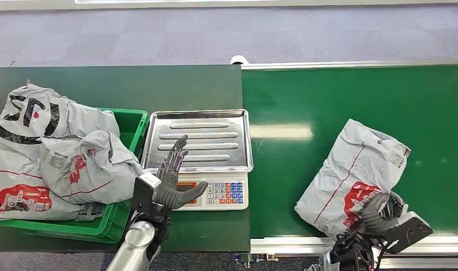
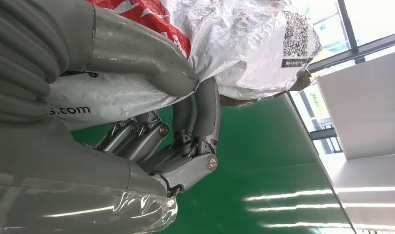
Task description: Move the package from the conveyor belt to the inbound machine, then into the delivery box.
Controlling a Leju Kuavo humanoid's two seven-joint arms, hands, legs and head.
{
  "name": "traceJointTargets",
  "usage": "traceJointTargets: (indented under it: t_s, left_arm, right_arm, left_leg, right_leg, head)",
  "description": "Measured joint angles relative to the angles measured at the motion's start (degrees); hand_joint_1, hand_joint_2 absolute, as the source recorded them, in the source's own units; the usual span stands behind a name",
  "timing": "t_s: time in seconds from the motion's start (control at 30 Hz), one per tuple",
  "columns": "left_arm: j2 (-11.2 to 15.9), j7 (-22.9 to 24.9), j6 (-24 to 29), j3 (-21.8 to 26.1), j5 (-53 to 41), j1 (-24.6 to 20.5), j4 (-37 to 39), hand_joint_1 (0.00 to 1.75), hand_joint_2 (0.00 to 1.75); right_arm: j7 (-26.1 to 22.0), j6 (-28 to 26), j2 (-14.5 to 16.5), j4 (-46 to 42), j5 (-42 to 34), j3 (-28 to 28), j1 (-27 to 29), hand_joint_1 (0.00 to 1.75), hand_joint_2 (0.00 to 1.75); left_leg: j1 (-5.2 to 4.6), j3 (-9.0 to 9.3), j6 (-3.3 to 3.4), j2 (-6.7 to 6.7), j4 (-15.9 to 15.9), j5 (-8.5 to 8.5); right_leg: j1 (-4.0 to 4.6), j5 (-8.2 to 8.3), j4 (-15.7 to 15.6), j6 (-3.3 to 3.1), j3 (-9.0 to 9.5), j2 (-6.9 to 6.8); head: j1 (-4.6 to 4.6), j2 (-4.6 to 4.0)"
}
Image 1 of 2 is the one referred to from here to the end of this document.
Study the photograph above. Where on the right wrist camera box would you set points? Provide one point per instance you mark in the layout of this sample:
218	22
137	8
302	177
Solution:
410	228

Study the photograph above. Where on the green plastic crate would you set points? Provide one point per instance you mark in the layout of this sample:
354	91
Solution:
101	232

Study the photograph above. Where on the small grey crumpled package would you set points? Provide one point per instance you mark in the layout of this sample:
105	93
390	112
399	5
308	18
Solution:
101	172

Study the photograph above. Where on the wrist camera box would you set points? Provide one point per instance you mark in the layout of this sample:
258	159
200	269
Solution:
143	192
410	228

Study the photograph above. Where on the green conveyor belt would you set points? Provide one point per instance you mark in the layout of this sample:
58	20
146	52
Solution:
363	93

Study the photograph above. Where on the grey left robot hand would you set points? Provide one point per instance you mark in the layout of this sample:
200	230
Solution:
169	194

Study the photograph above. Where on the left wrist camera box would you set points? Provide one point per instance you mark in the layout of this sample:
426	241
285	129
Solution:
143	192

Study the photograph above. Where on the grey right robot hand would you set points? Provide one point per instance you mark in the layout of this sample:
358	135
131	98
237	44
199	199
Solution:
374	217

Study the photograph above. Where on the grey package with black lettering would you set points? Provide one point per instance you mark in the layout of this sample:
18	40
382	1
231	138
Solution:
75	116

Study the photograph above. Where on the grey package with red line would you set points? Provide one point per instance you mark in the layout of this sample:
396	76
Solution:
348	164

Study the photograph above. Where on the silver conveyor frame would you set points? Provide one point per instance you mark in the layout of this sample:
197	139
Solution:
288	245

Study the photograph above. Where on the white electronic scale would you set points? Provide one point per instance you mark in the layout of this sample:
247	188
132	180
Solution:
228	204

